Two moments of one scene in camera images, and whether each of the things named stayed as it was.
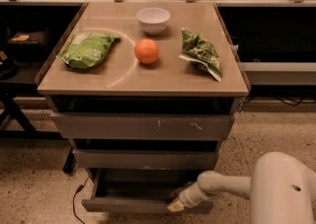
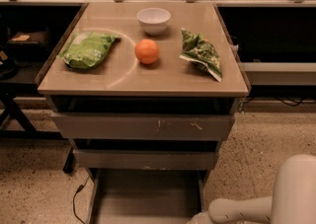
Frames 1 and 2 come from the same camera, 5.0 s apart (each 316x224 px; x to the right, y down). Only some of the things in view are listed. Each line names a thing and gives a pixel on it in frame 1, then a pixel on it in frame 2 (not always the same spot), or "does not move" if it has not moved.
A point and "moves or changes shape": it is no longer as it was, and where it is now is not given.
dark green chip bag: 200,51 does not move
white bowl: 153,20 does not move
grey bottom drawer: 139,190 moves or changes shape
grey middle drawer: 145,159 does not move
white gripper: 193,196 to 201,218
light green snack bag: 87,49 does not move
